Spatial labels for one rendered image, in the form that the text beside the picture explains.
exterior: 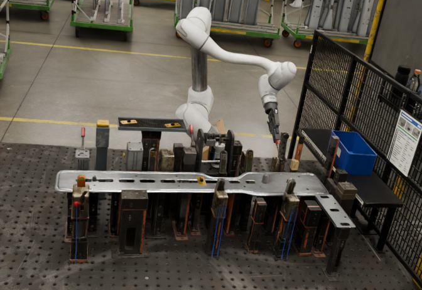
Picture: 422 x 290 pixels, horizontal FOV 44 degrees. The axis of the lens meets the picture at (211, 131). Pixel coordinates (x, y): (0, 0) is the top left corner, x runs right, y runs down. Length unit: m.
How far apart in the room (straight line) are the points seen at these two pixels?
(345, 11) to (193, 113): 7.51
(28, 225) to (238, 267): 1.07
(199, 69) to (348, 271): 1.48
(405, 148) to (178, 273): 1.30
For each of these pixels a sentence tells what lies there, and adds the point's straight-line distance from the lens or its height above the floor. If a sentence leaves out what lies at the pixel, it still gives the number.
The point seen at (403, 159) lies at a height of 1.22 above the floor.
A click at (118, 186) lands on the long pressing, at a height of 1.00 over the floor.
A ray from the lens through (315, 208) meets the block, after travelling 2.64.
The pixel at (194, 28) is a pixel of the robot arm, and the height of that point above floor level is 1.63.
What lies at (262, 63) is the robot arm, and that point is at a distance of 2.96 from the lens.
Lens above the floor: 2.30
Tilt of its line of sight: 24 degrees down
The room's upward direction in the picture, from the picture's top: 8 degrees clockwise
